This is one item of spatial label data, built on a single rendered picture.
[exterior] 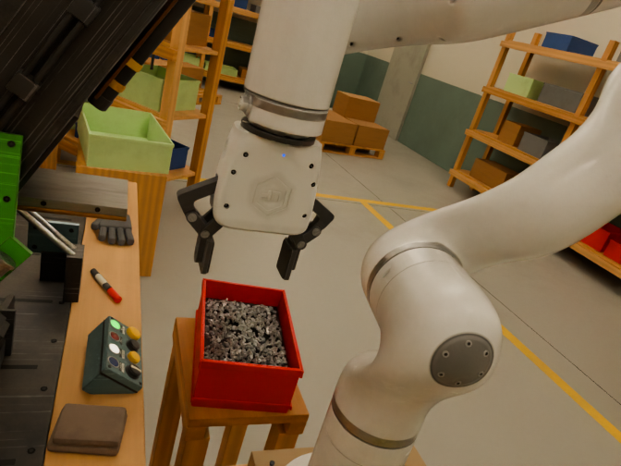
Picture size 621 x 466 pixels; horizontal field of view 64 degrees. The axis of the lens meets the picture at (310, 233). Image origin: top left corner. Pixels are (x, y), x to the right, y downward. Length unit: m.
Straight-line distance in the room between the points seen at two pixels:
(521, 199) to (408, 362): 0.21
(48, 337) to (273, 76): 0.75
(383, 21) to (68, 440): 0.70
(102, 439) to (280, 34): 0.63
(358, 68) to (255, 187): 10.74
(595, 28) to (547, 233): 6.61
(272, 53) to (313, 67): 0.04
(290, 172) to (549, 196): 0.27
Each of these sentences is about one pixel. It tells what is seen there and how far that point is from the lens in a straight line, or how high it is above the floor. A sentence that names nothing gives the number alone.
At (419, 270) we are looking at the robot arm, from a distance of 0.55.
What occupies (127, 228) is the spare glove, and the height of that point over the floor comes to 0.92.
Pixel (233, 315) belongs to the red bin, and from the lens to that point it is 1.20.
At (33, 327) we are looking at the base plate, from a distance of 1.09.
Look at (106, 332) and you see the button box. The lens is 0.99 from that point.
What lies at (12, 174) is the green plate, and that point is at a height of 1.21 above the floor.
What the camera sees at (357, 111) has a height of 0.56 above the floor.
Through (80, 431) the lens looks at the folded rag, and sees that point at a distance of 0.86.
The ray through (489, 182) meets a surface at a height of 0.31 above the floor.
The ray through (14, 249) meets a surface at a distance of 0.95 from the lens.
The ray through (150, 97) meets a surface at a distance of 3.68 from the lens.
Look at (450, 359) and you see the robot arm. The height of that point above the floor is 1.31.
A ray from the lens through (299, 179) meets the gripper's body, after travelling 0.49.
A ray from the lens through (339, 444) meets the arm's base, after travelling 0.68.
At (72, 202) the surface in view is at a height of 1.13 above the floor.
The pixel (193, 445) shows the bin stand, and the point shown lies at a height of 0.72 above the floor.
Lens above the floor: 1.56
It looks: 22 degrees down
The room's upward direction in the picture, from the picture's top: 17 degrees clockwise
